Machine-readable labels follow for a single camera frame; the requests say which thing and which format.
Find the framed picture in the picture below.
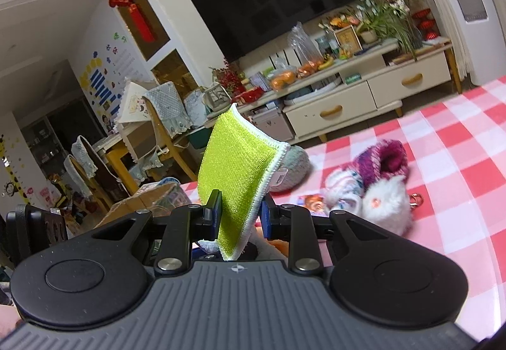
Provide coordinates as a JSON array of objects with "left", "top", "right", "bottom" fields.
[{"left": 335, "top": 26, "right": 363, "bottom": 57}]

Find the white fluffy pompom keychain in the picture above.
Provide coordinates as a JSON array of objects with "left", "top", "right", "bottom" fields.
[{"left": 360, "top": 176, "right": 412, "bottom": 236}]

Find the wooden chair with lace cover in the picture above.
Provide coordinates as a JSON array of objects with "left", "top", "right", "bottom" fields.
[{"left": 142, "top": 82, "right": 196, "bottom": 181}]

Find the purple knitted hat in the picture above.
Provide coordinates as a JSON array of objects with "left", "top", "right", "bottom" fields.
[{"left": 350, "top": 139, "right": 409, "bottom": 191}]

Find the cardboard box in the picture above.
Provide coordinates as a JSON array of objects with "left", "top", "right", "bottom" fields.
[{"left": 96, "top": 181, "right": 192, "bottom": 228}]

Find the red white checkered tablecloth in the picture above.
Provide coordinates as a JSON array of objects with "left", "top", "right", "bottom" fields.
[{"left": 274, "top": 78, "right": 505, "bottom": 340}]

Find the potted flower plant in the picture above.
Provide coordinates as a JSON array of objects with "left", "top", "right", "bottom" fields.
[{"left": 355, "top": 0, "right": 424, "bottom": 54}]

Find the cream TV cabinet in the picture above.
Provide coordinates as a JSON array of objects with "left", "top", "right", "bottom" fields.
[{"left": 238, "top": 37, "right": 460, "bottom": 143}]

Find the white knotted cloth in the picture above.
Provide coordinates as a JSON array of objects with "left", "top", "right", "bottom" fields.
[{"left": 323, "top": 168, "right": 365, "bottom": 216}]

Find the clear plastic bag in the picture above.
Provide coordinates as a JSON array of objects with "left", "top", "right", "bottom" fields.
[{"left": 287, "top": 22, "right": 323, "bottom": 70}]

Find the green microfiber cloth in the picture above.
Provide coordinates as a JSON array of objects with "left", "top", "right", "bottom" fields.
[{"left": 197, "top": 104, "right": 290, "bottom": 261}]

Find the red lantern ornament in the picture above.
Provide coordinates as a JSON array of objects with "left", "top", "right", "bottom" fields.
[{"left": 412, "top": 8, "right": 439, "bottom": 41}]

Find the red gift box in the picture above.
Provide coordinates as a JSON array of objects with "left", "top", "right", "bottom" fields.
[{"left": 232, "top": 87, "right": 264, "bottom": 106}]

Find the grey-green crochet pouch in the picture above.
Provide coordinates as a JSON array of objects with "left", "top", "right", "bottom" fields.
[{"left": 269, "top": 145, "right": 312, "bottom": 193}]

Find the bag of oranges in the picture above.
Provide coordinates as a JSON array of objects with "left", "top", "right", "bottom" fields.
[{"left": 267, "top": 66, "right": 298, "bottom": 91}]

